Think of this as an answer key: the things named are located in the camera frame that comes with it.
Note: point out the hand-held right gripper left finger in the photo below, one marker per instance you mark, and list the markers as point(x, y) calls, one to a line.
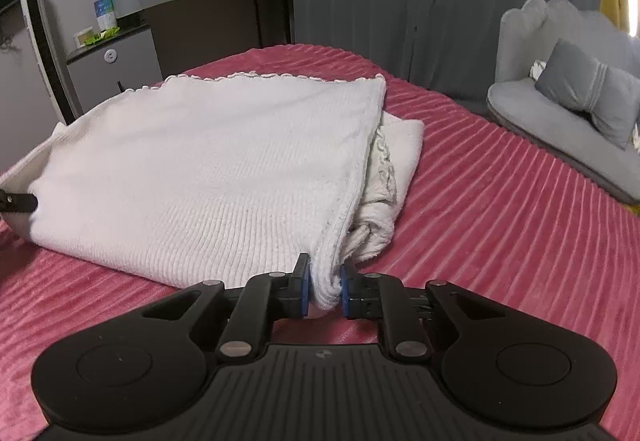
point(303, 288)

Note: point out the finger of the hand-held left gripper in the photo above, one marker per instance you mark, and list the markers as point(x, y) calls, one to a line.
point(20, 203)

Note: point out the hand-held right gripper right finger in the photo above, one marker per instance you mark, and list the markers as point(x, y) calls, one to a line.
point(344, 292)

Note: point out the white ribbed knit sweater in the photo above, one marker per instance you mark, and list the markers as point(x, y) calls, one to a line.
point(200, 171)

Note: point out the white and black tower fan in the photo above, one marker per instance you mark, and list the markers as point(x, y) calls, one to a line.
point(47, 51)

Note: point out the pink ribbed bedspread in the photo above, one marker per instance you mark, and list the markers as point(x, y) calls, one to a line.
point(500, 246)

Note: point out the grey nightstand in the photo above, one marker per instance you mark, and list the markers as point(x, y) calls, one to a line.
point(125, 66)

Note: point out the small white box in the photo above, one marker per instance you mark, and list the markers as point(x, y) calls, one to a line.
point(83, 37)

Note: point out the green packet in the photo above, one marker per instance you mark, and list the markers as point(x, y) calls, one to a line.
point(102, 37)

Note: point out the blue and white box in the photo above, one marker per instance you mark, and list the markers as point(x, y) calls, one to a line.
point(105, 15)

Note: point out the grey shell-shaped chair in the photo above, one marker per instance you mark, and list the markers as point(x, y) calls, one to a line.
point(540, 116)

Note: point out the grey bow pillow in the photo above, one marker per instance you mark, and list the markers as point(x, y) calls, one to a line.
point(590, 91)

